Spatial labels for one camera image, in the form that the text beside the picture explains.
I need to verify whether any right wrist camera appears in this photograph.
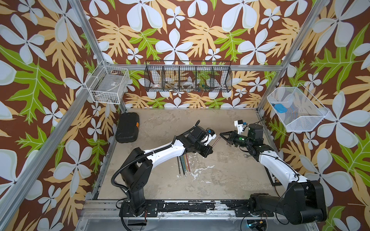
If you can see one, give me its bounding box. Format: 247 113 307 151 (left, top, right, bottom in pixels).
234 120 248 134

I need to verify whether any blue object in basket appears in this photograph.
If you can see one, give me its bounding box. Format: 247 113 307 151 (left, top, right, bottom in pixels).
273 104 288 114

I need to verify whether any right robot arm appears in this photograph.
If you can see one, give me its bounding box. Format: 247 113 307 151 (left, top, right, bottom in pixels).
220 124 327 225

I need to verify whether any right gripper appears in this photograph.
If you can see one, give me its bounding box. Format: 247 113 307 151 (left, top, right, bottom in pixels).
220 131 253 149

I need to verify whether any black wire basket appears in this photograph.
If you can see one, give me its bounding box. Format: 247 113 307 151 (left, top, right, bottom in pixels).
143 60 233 92

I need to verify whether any white mesh corner basket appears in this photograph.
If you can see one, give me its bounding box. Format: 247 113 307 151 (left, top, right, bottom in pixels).
267 84 330 132

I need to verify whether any bundle of coloured pencils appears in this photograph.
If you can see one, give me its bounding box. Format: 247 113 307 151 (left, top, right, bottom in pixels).
177 154 191 177

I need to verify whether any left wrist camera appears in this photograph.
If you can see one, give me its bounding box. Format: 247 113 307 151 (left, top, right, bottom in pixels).
203 129 217 146

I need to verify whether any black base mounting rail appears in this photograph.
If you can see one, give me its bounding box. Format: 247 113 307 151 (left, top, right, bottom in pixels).
118 199 275 218

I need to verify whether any black plastic tool case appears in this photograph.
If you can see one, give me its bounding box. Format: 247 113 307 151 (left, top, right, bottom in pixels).
115 112 140 143

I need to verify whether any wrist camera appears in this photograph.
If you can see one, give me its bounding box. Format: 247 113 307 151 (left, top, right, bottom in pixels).
203 129 217 146
234 120 248 134

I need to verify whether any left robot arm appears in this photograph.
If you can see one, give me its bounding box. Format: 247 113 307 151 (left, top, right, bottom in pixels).
111 124 216 217

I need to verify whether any white wire basket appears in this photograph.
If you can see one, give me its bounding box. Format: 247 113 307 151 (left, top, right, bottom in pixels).
85 65 130 105

